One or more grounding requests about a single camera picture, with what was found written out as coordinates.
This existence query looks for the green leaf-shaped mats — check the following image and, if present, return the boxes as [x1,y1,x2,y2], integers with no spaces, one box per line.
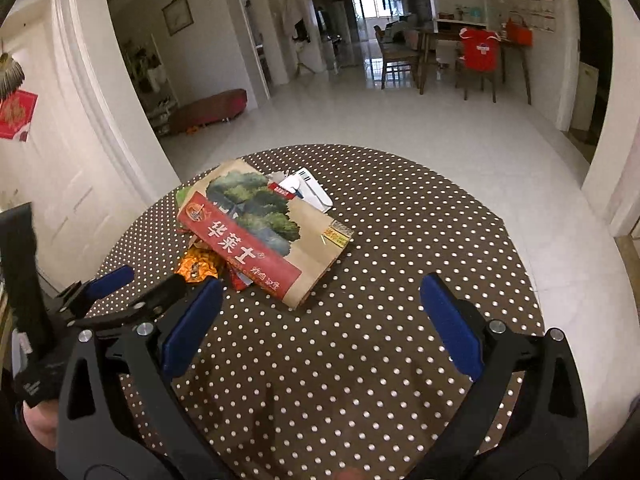
[175,188,191,208]

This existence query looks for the framed wall picture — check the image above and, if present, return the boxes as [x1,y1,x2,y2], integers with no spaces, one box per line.
[162,0,194,36]

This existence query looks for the wooden dining table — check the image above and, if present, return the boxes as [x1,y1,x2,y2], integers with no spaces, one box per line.
[418,27,533,105]

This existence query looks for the red bag on table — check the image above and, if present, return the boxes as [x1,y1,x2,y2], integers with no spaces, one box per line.
[506,14,533,47]

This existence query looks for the white blue plastic wrapper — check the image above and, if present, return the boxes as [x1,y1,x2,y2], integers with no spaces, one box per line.
[269,167,333,212]

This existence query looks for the orange foil tea packet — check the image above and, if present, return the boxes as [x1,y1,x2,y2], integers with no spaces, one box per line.
[175,246,221,284]

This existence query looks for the red white snack wrapper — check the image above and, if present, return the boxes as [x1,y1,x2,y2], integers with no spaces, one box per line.
[227,263,253,292]

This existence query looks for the left hand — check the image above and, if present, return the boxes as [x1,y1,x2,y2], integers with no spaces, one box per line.
[23,400,58,452]

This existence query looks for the wooden dining chair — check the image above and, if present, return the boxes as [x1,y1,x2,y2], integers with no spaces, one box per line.
[374,25,420,90]

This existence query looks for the red paper door decoration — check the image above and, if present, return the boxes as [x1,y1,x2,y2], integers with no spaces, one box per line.
[0,90,38,142]

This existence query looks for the brown polka dot tablecloth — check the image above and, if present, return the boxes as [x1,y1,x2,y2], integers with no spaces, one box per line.
[86,143,547,480]

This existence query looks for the brown paper fast-food bag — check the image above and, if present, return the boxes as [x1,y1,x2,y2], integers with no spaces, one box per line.
[177,159,354,309]

